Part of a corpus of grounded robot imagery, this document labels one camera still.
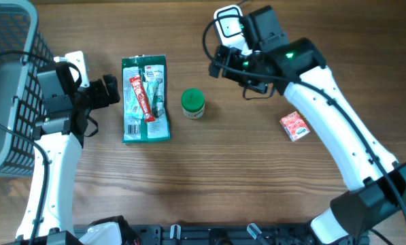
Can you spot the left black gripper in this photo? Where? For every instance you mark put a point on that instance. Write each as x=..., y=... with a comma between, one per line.
x=100, y=98

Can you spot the mint green wipes packet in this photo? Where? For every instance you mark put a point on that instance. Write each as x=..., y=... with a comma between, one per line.
x=132, y=108

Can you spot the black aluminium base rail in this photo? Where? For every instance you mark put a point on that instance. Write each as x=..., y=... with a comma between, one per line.
x=295, y=233

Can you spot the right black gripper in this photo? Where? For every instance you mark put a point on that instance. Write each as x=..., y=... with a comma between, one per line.
x=232, y=55

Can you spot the white barcode scanner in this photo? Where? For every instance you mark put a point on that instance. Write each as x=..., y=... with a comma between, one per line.
x=228, y=30

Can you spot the green 3M gloves packet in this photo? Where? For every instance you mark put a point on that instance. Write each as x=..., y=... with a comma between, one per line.
x=150, y=68

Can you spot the green lid stock jar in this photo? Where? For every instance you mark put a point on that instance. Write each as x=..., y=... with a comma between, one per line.
x=193, y=103

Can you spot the orange white tissue pack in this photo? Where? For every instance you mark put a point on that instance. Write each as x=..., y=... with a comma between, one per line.
x=295, y=126

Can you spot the grey plastic mesh basket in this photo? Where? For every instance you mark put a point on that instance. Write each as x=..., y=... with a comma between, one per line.
x=23, y=50

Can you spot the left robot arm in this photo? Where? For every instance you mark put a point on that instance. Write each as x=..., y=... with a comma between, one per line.
x=58, y=137

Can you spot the red Nescafe coffee sachet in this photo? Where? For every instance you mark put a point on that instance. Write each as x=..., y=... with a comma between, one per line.
x=142, y=98

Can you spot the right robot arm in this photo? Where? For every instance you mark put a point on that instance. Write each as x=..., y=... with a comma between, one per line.
x=375, y=179

